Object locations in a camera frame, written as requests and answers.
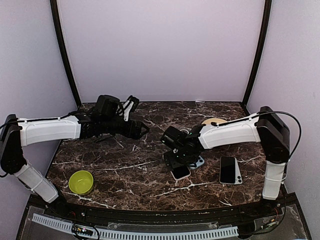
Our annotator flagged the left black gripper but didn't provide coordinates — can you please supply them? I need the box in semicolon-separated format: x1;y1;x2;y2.
101;117;150;140

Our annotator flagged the light blue phone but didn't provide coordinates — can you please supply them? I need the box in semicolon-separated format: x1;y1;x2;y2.
234;160;243;185

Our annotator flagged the clear phone case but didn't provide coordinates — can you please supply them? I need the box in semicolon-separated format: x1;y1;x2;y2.
175;124;191;134

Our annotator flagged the blue phone case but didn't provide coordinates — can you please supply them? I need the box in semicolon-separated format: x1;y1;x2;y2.
188;155;205;170

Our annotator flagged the right black frame post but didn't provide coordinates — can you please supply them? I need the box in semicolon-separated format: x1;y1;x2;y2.
241;0;273;110

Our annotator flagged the black screen phone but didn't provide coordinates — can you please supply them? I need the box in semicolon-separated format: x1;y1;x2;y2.
219;156;236;185

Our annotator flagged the black front rail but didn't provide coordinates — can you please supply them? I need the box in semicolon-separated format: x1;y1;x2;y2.
27;193;298;227

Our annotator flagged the white cable duct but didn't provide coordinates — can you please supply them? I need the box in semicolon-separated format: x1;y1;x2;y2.
31;213;239;240

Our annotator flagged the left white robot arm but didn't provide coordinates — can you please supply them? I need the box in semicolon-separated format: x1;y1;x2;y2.
0;95;150;218

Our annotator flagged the green bowl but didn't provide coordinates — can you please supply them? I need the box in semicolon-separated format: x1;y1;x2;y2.
68;170;94;195

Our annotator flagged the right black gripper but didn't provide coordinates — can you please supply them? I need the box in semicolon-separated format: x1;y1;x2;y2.
163;148;198;172

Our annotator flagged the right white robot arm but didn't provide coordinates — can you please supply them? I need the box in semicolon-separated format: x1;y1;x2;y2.
160;106;295;217

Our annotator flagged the black frame post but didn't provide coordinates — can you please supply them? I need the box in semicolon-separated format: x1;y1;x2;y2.
241;0;273;110
49;0;82;107

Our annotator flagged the yellow plate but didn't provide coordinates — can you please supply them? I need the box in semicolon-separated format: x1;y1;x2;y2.
201;118;228;127

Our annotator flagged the left black frame post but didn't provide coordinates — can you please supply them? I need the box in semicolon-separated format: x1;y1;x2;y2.
49;0;82;107

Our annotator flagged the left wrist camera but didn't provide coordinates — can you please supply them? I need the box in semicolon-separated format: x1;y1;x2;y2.
116;95;140;122

